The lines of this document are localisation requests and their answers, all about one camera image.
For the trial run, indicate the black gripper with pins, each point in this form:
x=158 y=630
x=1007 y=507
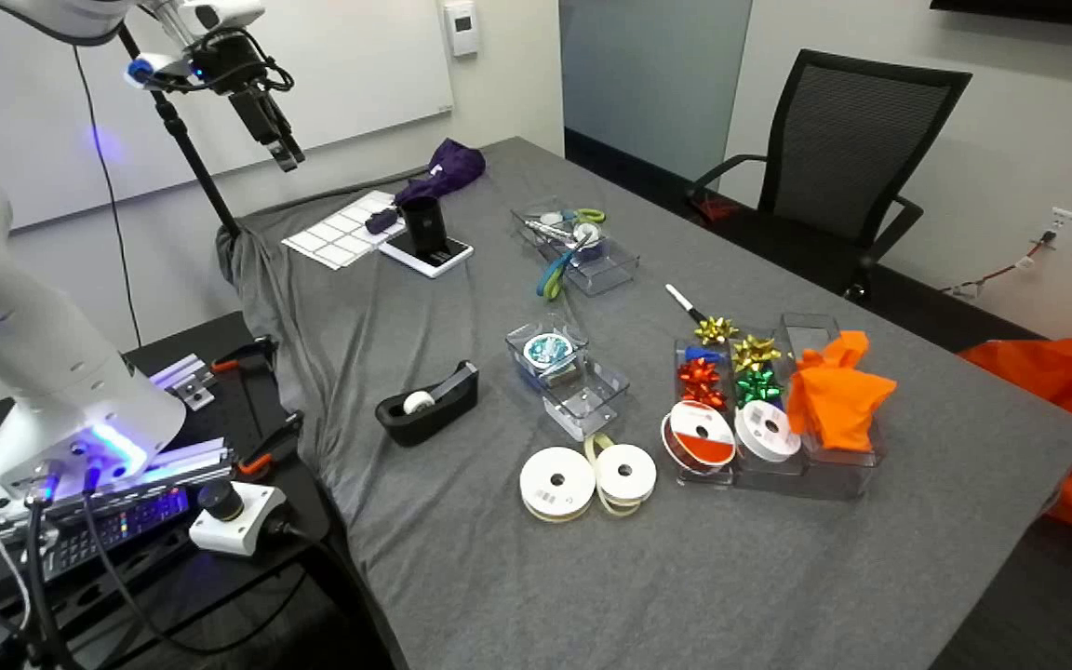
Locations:
x=251 y=79

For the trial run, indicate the green blue scissors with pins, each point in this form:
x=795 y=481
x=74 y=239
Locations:
x=581 y=239

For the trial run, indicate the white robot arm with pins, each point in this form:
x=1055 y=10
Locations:
x=77 y=402

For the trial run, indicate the clear container with scissors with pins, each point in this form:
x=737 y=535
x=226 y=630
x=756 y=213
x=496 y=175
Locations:
x=595 y=272

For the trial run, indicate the clear empty container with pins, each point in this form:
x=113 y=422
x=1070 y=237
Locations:
x=591 y=402

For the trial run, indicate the white grid paper sheet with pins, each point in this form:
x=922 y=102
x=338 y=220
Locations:
x=343 y=237

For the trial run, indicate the black tripod pole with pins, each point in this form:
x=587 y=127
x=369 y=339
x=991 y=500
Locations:
x=182 y=135

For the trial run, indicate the purple folded umbrella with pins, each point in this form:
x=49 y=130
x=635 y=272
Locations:
x=448 y=169

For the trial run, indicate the white square tray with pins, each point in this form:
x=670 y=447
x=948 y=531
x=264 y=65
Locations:
x=426 y=261

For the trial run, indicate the black tape dispenser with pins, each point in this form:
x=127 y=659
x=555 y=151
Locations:
x=420 y=413

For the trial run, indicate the teal ribbon spool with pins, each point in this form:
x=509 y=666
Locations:
x=550 y=351

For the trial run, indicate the grey table cloth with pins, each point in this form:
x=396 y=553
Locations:
x=504 y=447

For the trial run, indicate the white ribbon spool left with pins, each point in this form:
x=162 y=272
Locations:
x=555 y=484

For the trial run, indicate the white ribbon spool right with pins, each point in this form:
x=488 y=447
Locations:
x=623 y=474

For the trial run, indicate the red gift bow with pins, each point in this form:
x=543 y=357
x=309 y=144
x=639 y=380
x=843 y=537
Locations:
x=702 y=385

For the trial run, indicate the gold gift bow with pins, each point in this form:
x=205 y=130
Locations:
x=752 y=351

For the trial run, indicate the green gift bow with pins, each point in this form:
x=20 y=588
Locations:
x=756 y=385

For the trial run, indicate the black mesh office chair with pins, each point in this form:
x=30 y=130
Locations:
x=826 y=194

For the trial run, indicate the white wall thermostat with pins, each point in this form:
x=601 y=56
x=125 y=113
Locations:
x=465 y=29

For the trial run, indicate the wall mounted television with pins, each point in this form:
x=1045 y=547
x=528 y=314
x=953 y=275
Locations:
x=1014 y=10

